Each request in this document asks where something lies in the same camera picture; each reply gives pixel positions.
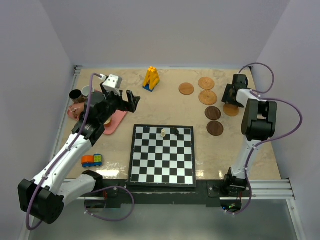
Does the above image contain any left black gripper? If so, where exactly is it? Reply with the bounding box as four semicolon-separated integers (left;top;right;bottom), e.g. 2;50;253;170
100;82;140;124

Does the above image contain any woven rattan coaster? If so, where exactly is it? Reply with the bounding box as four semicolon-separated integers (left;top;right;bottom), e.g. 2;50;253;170
198;77;215;90
198;90;218;106

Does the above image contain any pink plastic tray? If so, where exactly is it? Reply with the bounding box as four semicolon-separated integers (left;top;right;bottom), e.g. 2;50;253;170
67;102;127;135

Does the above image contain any yellow blue block structure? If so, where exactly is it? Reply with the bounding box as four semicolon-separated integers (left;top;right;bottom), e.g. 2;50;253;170
142;66;160;92

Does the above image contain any white chess piece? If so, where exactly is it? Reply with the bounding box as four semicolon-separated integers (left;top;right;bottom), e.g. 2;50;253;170
160;128;166;138

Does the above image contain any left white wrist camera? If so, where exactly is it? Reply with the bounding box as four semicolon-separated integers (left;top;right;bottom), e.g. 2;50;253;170
102;74;123;96

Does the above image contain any light wooden coaster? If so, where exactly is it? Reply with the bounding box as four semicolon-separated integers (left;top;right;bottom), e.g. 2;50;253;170
223;103;240;117
178;82;194;96

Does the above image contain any orange cup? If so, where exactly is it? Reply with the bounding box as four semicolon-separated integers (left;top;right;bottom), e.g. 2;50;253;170
104;117;112;125

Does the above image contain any black white chessboard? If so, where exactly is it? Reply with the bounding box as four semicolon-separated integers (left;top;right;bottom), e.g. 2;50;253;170
128;124;196;188

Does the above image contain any black chess piece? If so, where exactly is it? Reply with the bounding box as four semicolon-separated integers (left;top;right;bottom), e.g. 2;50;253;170
174;128;180;136

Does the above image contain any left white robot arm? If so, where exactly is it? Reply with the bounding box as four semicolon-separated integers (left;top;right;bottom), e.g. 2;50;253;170
18;90;141;225

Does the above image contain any grey printed mug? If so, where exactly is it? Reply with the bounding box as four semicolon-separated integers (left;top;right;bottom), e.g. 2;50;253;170
81;85;95;98

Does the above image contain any dark brown cup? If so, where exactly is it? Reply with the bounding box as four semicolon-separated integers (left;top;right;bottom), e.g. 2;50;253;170
69;89;84;104

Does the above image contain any dark wooden coaster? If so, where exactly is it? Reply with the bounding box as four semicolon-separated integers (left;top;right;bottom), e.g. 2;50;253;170
206;120;224;136
204;106;221;121

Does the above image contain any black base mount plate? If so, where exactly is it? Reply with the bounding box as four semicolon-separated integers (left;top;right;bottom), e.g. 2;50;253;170
84;179;251;208

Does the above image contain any aluminium rail frame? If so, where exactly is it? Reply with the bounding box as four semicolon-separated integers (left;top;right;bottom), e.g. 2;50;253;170
250;179;295;200

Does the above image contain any orange blue toy car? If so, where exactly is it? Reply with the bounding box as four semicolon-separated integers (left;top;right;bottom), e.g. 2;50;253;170
81;153;103;168

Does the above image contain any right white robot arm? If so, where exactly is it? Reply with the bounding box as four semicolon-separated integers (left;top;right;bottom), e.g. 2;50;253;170
220;73;278;197

